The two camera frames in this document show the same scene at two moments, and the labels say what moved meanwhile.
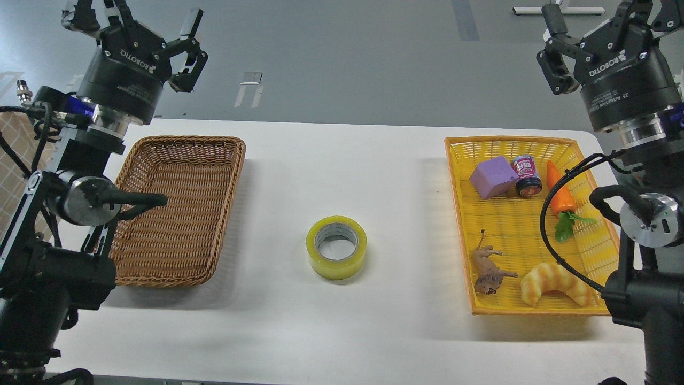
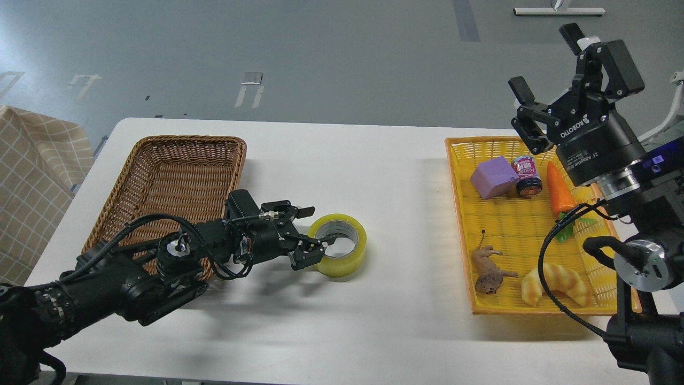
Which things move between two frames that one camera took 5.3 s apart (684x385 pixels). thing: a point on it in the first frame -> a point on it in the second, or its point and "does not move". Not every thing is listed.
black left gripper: x=126 y=76 -> x=269 y=233
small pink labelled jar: x=529 y=183 does not move
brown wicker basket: x=177 y=244 does not move
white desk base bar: x=566 y=10 does not move
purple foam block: x=492 y=176 does not move
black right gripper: x=629 y=80 -> x=593 y=141
